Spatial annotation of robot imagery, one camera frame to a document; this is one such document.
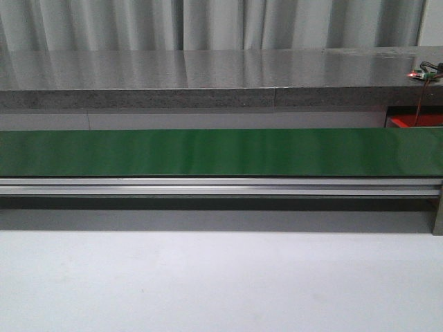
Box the aluminium conveyor frame rail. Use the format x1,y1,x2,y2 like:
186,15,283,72
1,177,442,197

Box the green conveyor belt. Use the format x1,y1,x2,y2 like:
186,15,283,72
1,128,442,177

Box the grey conveyor support leg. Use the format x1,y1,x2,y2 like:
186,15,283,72
431,186,443,236

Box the small green circuit board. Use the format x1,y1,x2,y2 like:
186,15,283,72
407,69,437,81

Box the grey stone counter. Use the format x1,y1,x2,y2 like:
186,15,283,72
1,46,442,110

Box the white curtain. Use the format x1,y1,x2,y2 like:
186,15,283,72
1,1,425,51

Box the red plastic tray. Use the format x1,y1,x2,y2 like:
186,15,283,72
386,115,442,128

